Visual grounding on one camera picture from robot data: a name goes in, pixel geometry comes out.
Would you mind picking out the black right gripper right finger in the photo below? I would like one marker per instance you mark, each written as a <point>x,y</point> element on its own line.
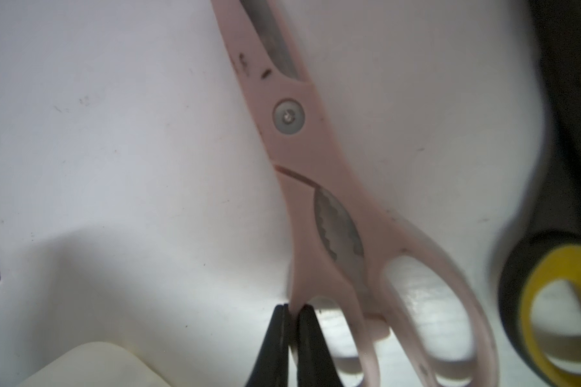
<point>315,367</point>

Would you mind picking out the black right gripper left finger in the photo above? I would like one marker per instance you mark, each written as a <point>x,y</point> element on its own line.
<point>271,365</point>

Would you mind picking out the pink handled kitchen scissors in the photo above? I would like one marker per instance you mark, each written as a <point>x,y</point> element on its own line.
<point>303,150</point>

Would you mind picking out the white plastic storage box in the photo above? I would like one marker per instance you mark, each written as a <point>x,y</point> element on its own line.
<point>96,364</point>

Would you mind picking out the black yellow handled scissors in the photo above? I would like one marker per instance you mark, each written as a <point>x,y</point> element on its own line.
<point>550,249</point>

